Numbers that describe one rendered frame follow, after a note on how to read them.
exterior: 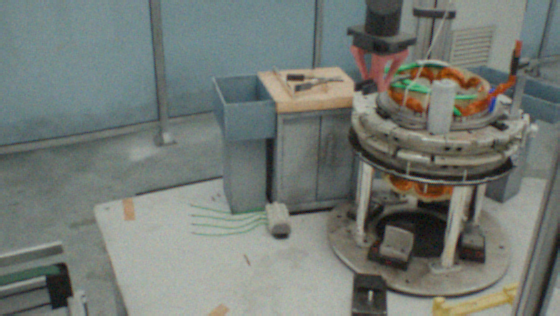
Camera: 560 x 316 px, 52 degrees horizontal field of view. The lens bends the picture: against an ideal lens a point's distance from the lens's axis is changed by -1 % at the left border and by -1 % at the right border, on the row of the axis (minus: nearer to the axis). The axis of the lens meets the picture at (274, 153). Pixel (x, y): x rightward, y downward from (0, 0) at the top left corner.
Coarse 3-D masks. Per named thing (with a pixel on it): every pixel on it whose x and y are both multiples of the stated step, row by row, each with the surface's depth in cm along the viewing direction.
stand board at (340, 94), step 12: (264, 72) 135; (288, 72) 135; (300, 72) 135; (324, 72) 135; (336, 72) 135; (276, 84) 128; (336, 84) 128; (348, 84) 129; (276, 96) 122; (288, 96) 122; (300, 96) 122; (312, 96) 122; (324, 96) 122; (336, 96) 122; (348, 96) 122; (276, 108) 120; (288, 108) 120; (300, 108) 120; (312, 108) 121; (324, 108) 122
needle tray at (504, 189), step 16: (496, 80) 140; (528, 80) 134; (528, 96) 124; (544, 96) 132; (528, 112) 125; (544, 112) 122; (528, 144) 136; (512, 176) 136; (496, 192) 139; (512, 192) 140
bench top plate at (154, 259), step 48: (192, 192) 141; (528, 192) 143; (144, 240) 124; (192, 240) 124; (240, 240) 124; (288, 240) 124; (528, 240) 125; (144, 288) 110; (192, 288) 110; (240, 288) 110; (288, 288) 111; (336, 288) 111
